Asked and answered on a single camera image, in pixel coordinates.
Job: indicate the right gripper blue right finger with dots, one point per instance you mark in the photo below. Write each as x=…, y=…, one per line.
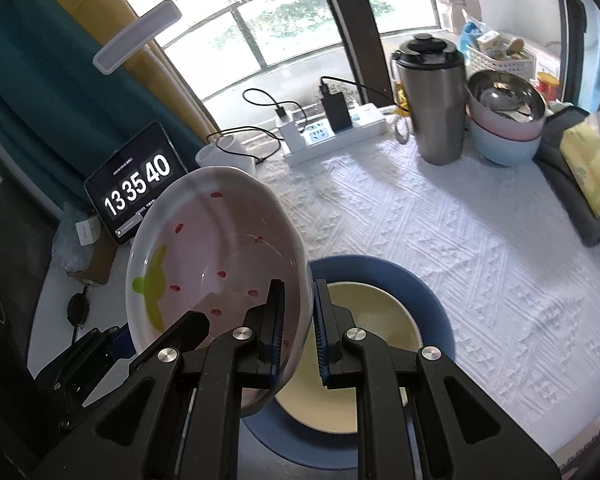
x=330, y=323

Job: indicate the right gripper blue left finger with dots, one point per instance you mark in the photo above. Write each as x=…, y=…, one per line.
x=272, y=328

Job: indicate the cream yellow bowl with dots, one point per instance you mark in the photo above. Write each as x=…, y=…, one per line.
x=365, y=354

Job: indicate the pink strawberry bowl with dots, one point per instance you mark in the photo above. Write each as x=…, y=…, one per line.
x=213, y=242

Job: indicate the large blue bowl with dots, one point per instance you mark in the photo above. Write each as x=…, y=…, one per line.
x=308, y=431

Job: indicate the white charger plug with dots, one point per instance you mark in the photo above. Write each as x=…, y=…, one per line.
x=289, y=131

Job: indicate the cardboard box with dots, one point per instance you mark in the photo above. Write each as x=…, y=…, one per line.
x=98, y=271

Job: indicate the tablet showing clock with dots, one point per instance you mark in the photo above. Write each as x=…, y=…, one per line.
x=126, y=185

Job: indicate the small white box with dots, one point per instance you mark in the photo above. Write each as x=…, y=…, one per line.
x=89, y=231

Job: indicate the white tablecloth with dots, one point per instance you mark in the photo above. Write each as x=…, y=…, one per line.
x=494, y=244

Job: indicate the white power strip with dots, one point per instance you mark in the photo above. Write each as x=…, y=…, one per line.
x=319, y=139

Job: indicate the black charger plug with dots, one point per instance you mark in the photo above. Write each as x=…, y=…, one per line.
x=335, y=108

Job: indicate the light blue bowl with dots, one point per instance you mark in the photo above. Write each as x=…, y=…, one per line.
x=501, y=151

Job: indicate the steel tumbler with lid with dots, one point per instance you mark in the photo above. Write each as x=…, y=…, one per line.
x=433, y=76

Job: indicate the white plastic basket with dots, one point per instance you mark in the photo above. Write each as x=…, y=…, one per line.
x=521, y=65

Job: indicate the teal curtain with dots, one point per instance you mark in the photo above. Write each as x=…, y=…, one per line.
x=60, y=117

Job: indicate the yellow red jar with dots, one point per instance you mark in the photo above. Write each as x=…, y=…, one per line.
x=548, y=85

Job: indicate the yellow curtain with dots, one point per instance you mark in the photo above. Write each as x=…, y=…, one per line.
x=128, y=40

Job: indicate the black round cable device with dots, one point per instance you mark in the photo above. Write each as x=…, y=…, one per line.
x=78, y=308

